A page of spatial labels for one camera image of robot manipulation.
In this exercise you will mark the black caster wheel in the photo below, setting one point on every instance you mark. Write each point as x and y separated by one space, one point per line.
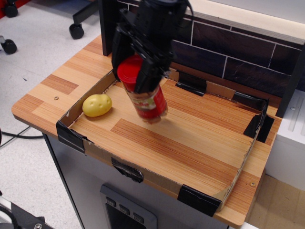
8 45

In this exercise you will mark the taped cardboard fence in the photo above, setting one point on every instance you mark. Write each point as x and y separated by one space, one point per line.
208 152

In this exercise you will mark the yellow toy potato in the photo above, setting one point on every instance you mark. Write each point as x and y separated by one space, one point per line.
96 105

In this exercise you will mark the grey control panel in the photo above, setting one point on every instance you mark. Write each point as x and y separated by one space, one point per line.
122 213

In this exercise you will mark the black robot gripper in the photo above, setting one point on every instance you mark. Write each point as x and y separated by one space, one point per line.
149 33

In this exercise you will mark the red-lidded almond jar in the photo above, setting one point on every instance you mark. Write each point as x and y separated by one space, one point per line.
149 102

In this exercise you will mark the black office chair base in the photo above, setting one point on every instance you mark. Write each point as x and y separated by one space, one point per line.
75 29

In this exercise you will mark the white aluminium rail block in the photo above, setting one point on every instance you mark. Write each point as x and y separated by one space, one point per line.
286 161

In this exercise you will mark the black equipment with screw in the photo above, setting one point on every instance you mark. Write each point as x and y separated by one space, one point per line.
14 217

